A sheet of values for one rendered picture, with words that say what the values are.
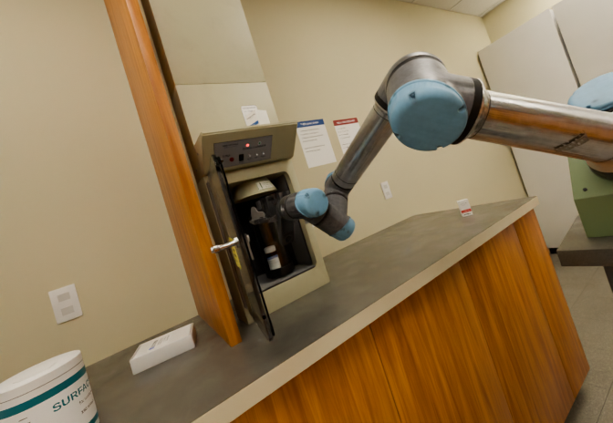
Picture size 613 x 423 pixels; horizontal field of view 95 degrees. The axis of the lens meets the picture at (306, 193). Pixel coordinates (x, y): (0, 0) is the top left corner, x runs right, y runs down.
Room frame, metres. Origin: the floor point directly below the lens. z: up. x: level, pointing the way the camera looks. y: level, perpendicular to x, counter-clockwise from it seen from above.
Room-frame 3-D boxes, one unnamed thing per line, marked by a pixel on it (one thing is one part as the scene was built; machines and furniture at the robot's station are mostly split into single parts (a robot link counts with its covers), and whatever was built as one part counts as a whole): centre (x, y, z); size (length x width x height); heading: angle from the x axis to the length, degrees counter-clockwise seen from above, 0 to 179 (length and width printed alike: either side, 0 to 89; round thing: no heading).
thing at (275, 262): (1.00, 0.17, 1.14); 0.11 x 0.11 x 0.21
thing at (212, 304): (0.95, 0.42, 1.64); 0.49 x 0.03 x 1.40; 32
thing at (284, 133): (0.89, 0.12, 1.46); 0.32 x 0.11 x 0.10; 122
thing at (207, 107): (1.04, 0.22, 1.33); 0.32 x 0.25 x 0.77; 122
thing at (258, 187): (1.03, 0.19, 1.34); 0.18 x 0.18 x 0.05
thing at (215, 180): (0.70, 0.21, 1.19); 0.30 x 0.01 x 0.40; 22
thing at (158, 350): (0.84, 0.53, 0.96); 0.16 x 0.12 x 0.04; 111
